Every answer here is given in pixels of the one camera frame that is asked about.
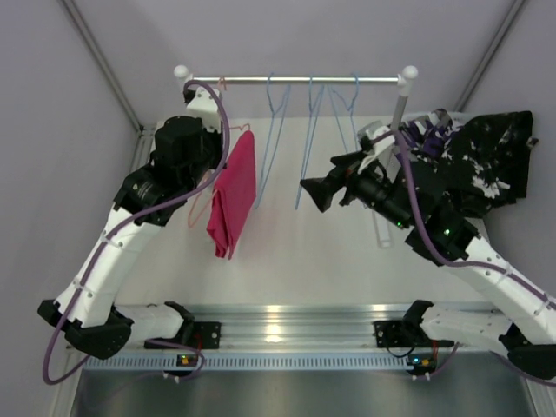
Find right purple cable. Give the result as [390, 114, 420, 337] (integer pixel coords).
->
[368, 129, 556, 383]

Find blue hanger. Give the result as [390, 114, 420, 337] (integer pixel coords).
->
[327, 73, 360, 153]
[295, 72, 326, 210]
[255, 72, 291, 209]

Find black camouflage trousers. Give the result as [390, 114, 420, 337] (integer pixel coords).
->
[407, 110, 539, 218]

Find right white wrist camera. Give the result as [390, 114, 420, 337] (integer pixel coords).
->
[357, 121, 395, 174]

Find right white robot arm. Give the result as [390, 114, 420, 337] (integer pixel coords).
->
[300, 152, 555, 384]

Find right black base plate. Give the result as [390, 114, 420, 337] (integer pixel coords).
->
[373, 320, 433, 349]

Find purple camouflage trousers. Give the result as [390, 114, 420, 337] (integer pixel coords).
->
[399, 109, 464, 161]

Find pink hanger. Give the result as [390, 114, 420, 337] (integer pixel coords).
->
[187, 76, 251, 228]

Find purple cable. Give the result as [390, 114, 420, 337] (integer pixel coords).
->
[368, 129, 556, 383]
[42, 82, 229, 386]

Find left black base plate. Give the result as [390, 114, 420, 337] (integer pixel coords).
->
[143, 321, 222, 350]

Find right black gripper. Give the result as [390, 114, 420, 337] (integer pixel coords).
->
[303, 149, 417, 233]

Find white clothes rack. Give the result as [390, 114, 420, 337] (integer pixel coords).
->
[173, 64, 419, 249]

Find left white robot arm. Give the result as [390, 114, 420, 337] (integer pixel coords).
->
[38, 116, 222, 360]

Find pink trousers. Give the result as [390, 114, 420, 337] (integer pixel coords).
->
[206, 130, 256, 260]

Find aluminium rail frame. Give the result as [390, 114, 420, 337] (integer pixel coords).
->
[64, 125, 539, 374]

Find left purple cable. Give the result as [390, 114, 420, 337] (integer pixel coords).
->
[42, 82, 229, 386]

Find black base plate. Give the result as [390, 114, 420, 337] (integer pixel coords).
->
[143, 321, 222, 350]
[373, 320, 433, 349]

